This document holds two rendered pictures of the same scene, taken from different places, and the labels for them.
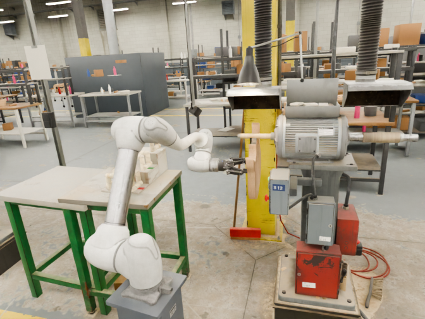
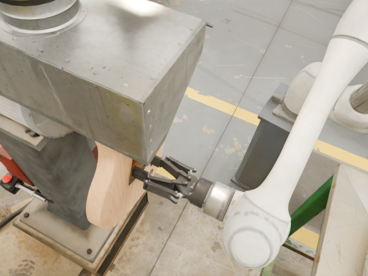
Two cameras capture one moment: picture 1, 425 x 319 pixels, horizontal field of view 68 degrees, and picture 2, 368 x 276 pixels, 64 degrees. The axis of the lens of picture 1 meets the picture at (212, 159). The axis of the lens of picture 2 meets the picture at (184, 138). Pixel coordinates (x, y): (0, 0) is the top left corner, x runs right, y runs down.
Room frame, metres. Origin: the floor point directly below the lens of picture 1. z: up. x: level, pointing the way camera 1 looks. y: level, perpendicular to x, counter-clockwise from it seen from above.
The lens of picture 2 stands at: (2.22, -0.09, 1.77)
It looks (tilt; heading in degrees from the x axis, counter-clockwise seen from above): 56 degrees down; 185
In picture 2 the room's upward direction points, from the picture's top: 6 degrees clockwise
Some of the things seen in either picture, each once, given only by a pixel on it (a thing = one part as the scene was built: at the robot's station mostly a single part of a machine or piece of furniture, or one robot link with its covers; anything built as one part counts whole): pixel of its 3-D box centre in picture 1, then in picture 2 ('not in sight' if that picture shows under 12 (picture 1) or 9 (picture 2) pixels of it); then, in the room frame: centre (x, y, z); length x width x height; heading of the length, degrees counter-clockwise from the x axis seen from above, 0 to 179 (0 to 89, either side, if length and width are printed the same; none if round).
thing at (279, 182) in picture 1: (292, 194); not in sight; (1.53, -0.42, 0.99); 0.24 x 0.21 x 0.26; 74
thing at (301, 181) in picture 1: (308, 181); not in sight; (1.62, -0.54, 1.02); 0.13 x 0.04 x 0.04; 74
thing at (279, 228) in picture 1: (262, 226); not in sight; (2.82, -0.47, 0.02); 0.40 x 0.40 x 0.02; 74
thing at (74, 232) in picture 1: (80, 260); not in sight; (1.83, 0.94, 0.45); 0.05 x 0.05 x 0.90; 74
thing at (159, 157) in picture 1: (145, 161); not in sight; (2.19, 0.49, 1.02); 0.27 x 0.15 x 0.17; 74
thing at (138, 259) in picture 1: (141, 257); (312, 87); (1.22, 0.35, 0.87); 0.18 x 0.16 x 0.22; 67
